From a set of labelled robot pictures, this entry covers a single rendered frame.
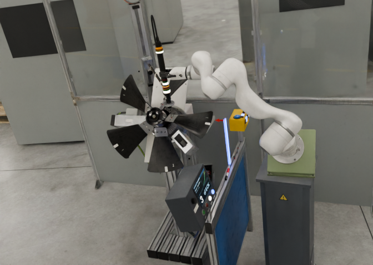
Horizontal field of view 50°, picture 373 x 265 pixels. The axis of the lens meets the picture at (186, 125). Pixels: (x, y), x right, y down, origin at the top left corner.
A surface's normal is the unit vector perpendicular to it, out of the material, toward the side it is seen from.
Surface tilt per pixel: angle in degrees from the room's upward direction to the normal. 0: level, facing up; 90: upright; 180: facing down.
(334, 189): 90
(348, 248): 0
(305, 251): 90
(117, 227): 0
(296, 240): 90
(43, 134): 90
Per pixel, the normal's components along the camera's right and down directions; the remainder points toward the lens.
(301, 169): -0.30, -0.25
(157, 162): 0.19, -0.24
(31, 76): -0.13, 0.48
